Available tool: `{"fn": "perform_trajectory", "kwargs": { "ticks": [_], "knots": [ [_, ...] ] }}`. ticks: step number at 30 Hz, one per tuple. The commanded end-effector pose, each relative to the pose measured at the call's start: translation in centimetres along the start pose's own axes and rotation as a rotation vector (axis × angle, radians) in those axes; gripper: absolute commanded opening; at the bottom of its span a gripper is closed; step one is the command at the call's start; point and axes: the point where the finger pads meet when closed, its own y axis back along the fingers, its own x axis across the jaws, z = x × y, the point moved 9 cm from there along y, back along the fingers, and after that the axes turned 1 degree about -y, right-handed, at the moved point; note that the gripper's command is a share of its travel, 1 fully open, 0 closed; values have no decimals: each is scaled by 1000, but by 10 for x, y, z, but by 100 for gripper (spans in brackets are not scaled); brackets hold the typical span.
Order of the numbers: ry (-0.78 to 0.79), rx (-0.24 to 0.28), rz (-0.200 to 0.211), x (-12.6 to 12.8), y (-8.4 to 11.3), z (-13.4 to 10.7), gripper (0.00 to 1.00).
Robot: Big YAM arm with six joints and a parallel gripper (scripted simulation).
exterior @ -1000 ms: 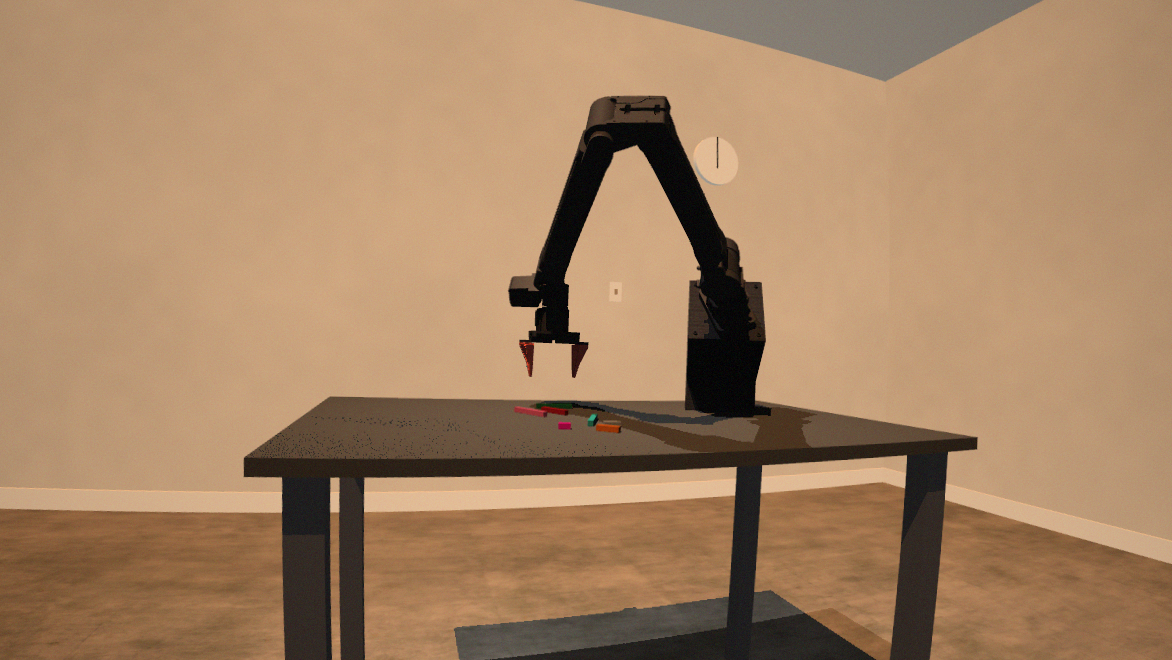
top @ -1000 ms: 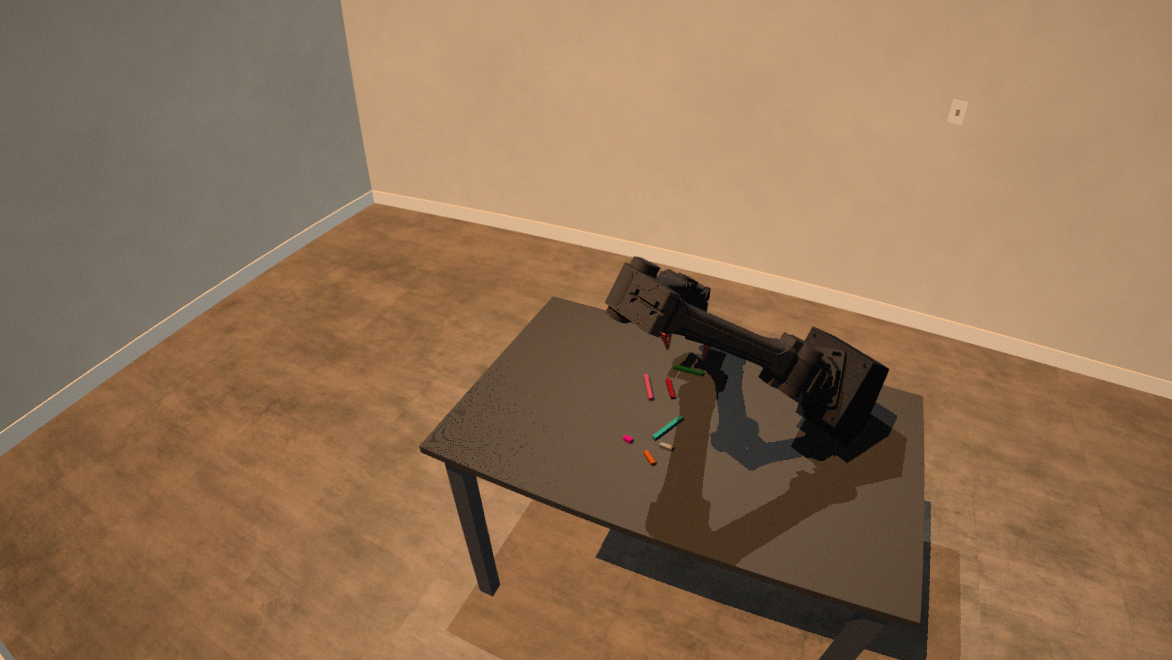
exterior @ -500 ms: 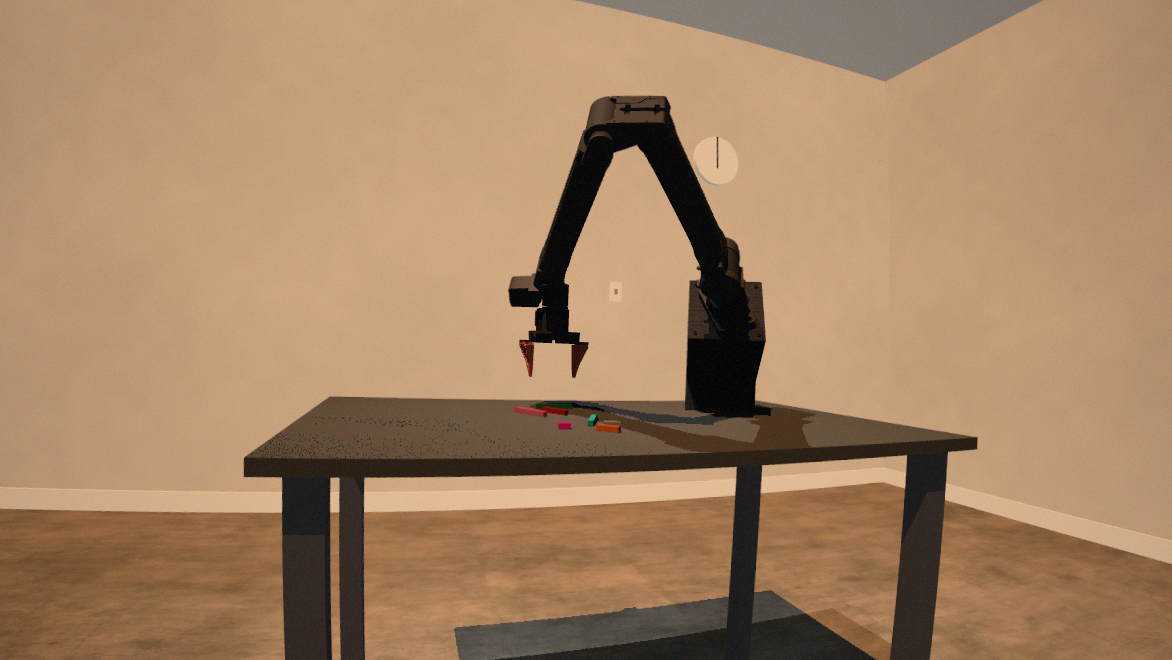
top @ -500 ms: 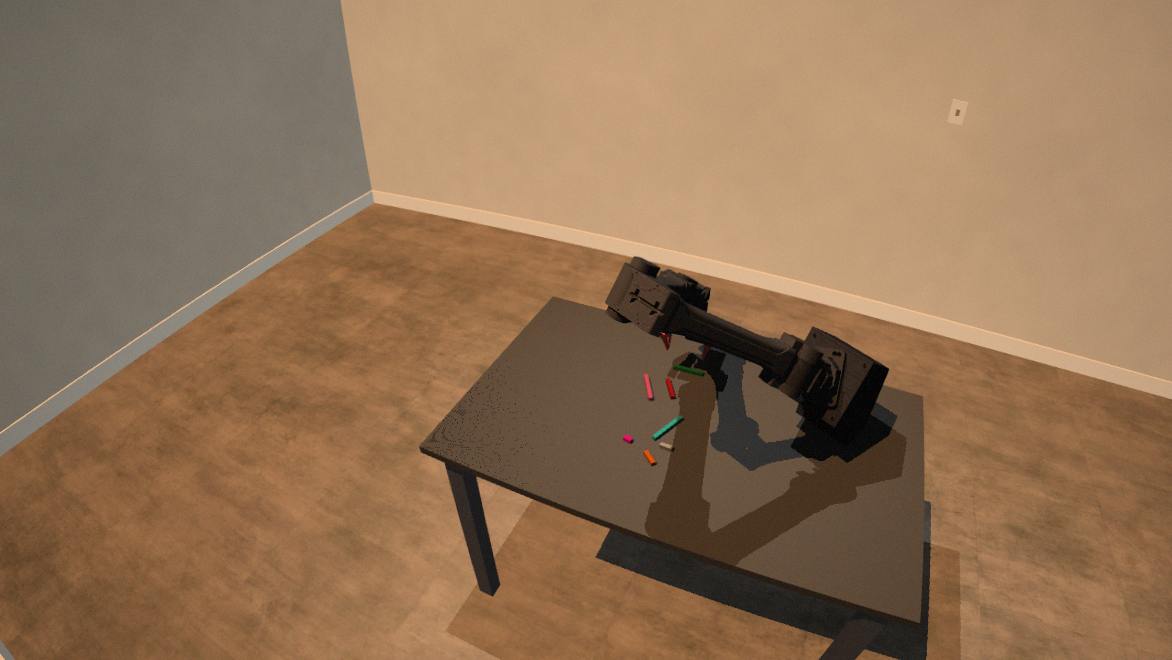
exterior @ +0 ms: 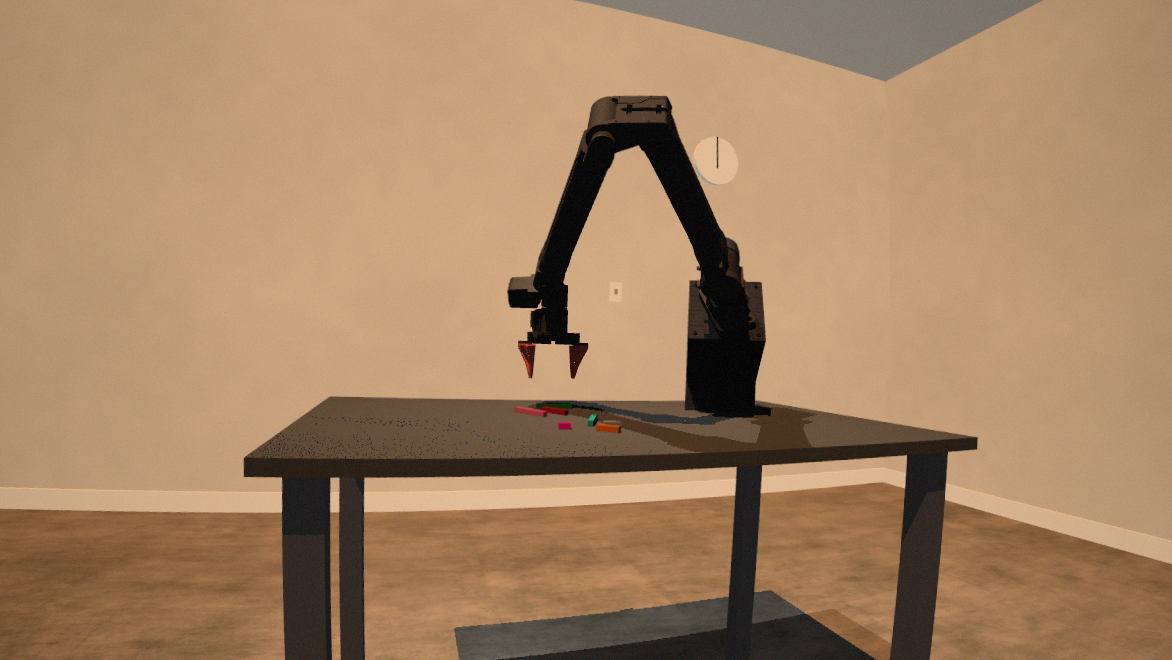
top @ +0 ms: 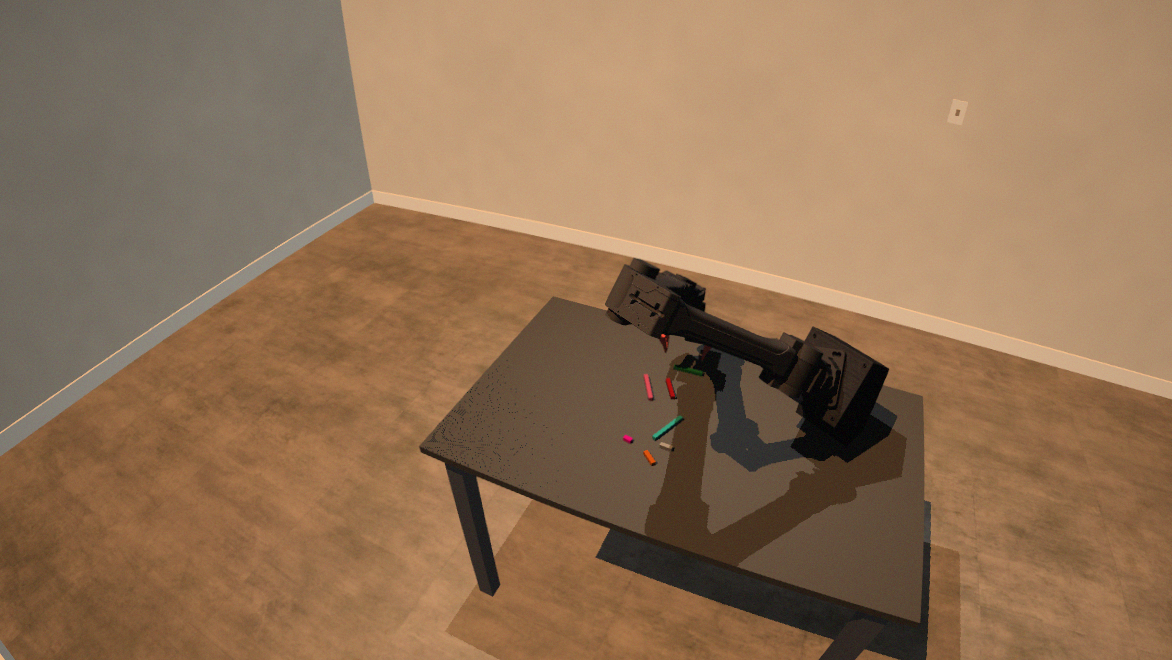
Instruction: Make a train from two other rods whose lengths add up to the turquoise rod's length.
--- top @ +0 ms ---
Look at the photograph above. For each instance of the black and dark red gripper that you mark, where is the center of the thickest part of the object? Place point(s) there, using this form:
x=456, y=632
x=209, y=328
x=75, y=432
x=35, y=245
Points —
x=665, y=346

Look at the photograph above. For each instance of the turquoise green rod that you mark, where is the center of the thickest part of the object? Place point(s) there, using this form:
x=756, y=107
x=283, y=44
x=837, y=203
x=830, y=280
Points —
x=667, y=427

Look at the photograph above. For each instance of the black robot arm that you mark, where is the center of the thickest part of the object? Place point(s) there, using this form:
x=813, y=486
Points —
x=634, y=299

